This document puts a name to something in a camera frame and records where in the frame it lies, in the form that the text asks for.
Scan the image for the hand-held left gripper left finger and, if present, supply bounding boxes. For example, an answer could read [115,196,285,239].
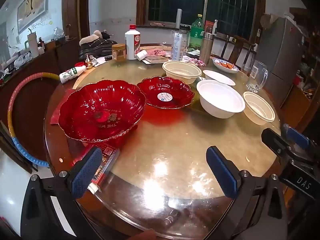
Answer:
[20,146,103,240]

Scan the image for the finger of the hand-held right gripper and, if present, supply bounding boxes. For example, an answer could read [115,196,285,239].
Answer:
[261,128,296,160]
[282,124,313,150]

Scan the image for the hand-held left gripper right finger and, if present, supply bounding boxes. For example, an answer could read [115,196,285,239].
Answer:
[206,146,288,240]

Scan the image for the large white foam bowl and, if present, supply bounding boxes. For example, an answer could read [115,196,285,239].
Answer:
[196,79,246,119]

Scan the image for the red printed box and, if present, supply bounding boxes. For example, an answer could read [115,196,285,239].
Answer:
[71,144,120,193]

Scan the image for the clear glass mug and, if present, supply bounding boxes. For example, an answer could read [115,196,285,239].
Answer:
[246,60,269,93]

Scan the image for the cluttered storage shelf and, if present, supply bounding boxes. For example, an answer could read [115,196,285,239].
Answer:
[292,5,320,100]

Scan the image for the grey refrigerator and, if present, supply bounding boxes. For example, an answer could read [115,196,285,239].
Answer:
[255,15,310,108]

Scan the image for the small white foam bowl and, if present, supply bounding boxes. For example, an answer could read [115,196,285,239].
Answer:
[202,69,236,86]

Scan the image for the blue patterned white plate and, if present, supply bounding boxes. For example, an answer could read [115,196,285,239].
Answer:
[212,57,240,74]

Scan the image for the white plastic bottle green label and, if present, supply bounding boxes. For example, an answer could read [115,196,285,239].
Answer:
[59,64,87,84]

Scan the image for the large cream plastic bowl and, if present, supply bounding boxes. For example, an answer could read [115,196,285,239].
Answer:
[162,60,202,85]

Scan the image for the multicoloured hula hoop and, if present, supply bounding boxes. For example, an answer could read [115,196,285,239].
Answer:
[7,72,62,168]

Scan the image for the red scalloped plate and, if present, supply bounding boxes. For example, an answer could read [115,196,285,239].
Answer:
[137,76,195,110]

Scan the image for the wooden chair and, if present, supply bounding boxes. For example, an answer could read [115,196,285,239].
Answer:
[215,32,257,65]

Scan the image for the pink patterned wrappers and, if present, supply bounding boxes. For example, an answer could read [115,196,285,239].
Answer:
[187,57,207,67]

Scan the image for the steel thermos flask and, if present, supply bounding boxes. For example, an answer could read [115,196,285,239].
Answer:
[199,32,214,64]

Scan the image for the dark wooden sideboard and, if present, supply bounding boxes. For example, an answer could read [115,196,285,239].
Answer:
[0,37,80,153]

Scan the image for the brown spread jar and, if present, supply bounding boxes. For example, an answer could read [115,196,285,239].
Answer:
[111,43,127,62]

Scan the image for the white plastic bag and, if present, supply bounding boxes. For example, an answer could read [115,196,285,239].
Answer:
[14,52,33,67]

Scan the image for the dark fur collar jacket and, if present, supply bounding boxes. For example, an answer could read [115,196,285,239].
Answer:
[79,30,118,58]

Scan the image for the stack of papers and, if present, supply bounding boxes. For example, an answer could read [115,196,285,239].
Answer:
[142,55,170,65]

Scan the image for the white blue drink carton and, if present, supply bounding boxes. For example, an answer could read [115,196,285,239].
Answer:
[171,30,187,61]

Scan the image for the white liquor bottle red cap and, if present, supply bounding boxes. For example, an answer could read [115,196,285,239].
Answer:
[125,24,142,60]

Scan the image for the white tumbler green straw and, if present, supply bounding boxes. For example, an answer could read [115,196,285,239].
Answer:
[25,29,40,58]

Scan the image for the pink cloth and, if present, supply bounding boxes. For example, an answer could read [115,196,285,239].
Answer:
[146,49,167,57]

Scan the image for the clear jar dark lid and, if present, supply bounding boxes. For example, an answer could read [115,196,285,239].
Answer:
[179,24,191,53]

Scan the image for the wooden door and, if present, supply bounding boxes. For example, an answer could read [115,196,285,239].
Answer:
[61,0,90,40]

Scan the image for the dark framed window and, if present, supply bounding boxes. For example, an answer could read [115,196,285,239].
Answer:
[136,0,265,29]

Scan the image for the framed wall painting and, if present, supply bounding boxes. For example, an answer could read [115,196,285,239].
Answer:
[17,0,50,34]

